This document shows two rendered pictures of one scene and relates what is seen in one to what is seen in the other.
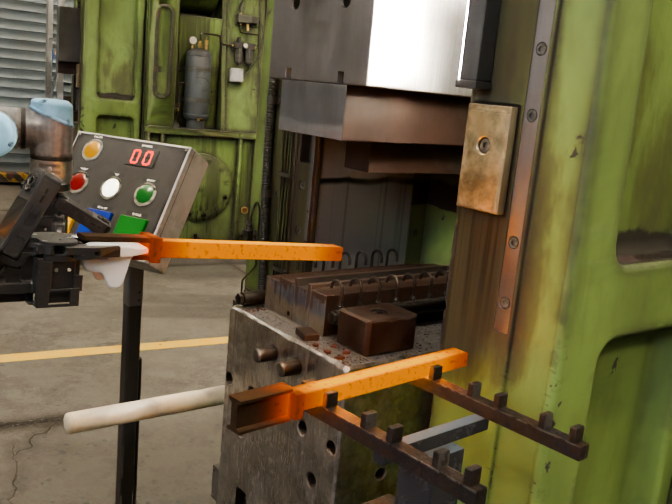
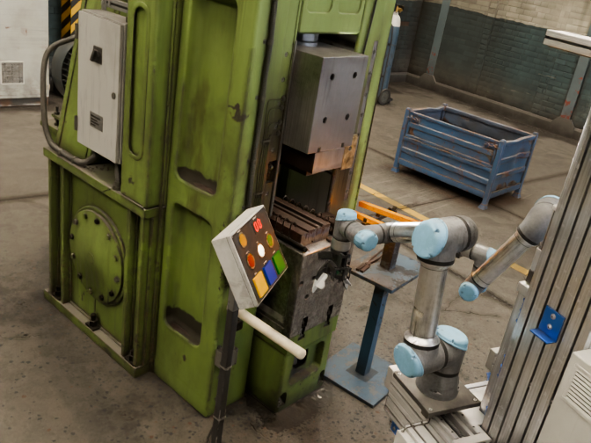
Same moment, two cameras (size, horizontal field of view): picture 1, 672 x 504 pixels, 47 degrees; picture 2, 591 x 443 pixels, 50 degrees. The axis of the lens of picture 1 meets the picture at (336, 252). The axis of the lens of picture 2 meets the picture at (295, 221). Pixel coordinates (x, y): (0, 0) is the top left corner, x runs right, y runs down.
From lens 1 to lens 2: 346 cm
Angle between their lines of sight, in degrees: 96
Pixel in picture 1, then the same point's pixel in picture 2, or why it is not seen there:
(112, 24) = not seen: outside the picture
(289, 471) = (330, 287)
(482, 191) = (349, 162)
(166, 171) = (266, 223)
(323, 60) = (336, 141)
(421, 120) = not seen: hidden behind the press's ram
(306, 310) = (321, 234)
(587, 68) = (369, 118)
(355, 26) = (349, 126)
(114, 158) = (251, 236)
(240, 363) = (309, 272)
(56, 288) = not seen: hidden behind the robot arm
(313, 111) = (330, 161)
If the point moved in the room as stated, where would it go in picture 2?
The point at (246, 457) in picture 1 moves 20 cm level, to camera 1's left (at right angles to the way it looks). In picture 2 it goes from (309, 303) to (317, 327)
